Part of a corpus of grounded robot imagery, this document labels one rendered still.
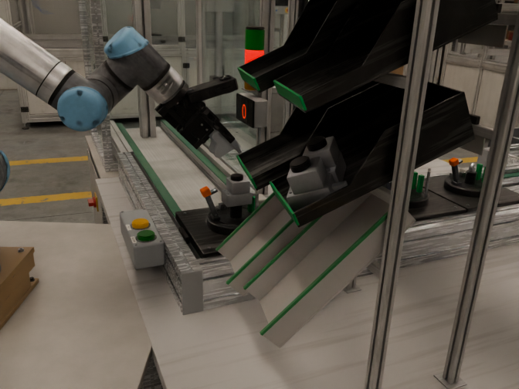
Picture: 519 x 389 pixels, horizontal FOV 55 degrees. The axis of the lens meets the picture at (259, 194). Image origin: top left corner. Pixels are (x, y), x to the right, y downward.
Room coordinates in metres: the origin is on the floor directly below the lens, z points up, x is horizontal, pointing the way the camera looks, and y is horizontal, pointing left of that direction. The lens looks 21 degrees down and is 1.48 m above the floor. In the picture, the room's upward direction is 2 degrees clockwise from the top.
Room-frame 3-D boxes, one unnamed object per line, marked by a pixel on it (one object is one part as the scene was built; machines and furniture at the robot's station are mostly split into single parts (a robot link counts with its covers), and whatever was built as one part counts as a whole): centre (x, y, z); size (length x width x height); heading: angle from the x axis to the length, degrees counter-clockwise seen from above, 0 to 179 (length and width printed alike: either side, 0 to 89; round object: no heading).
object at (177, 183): (1.38, 0.15, 0.91); 0.84 x 0.28 x 0.10; 24
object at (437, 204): (1.30, -0.40, 1.01); 0.24 x 0.24 x 0.13; 24
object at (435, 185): (1.40, -0.63, 1.01); 0.24 x 0.24 x 0.13; 24
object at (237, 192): (1.10, 0.05, 1.06); 0.08 x 0.04 x 0.07; 114
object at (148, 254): (1.09, 0.29, 0.93); 0.21 x 0.07 x 0.06; 24
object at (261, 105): (1.32, 0.02, 1.29); 0.12 x 0.05 x 0.25; 24
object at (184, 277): (1.29, 0.31, 0.91); 0.89 x 0.06 x 0.11; 24
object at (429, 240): (1.29, -0.39, 0.91); 1.24 x 0.33 x 0.10; 114
